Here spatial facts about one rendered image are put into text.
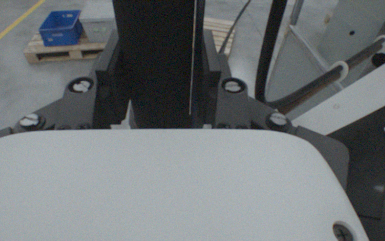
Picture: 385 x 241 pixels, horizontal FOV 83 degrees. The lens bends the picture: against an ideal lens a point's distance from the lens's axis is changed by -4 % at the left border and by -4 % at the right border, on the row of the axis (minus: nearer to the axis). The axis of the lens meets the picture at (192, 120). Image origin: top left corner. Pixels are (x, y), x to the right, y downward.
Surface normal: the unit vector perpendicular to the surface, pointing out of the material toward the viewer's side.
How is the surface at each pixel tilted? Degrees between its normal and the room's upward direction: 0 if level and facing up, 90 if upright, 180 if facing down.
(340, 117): 50
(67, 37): 90
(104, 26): 95
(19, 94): 0
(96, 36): 95
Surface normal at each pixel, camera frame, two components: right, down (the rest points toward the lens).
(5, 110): 0.04, -0.69
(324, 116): -0.73, -0.44
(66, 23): 0.17, 0.71
